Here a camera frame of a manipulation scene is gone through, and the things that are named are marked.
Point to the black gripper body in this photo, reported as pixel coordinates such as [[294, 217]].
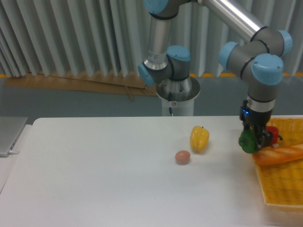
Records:
[[253, 117]]

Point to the green bell pepper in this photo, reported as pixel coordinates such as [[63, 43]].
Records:
[[247, 141]]

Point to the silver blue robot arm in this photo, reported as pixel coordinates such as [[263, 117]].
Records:
[[258, 62]]

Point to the yellow woven basket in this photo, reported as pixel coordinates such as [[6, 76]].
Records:
[[282, 184]]

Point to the red bell pepper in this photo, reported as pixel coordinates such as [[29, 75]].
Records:
[[275, 134]]

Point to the orange baguette bread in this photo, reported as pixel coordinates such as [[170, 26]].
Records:
[[271, 156]]

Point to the yellow bell pepper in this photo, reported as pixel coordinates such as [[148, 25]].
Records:
[[199, 137]]

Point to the brown egg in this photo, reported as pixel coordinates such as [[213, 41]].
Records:
[[182, 157]]

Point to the brown cardboard sheet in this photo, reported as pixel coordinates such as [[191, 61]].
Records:
[[130, 85]]

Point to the silver laptop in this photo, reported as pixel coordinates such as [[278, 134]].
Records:
[[10, 130]]

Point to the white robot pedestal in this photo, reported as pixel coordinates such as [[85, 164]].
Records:
[[177, 108]]

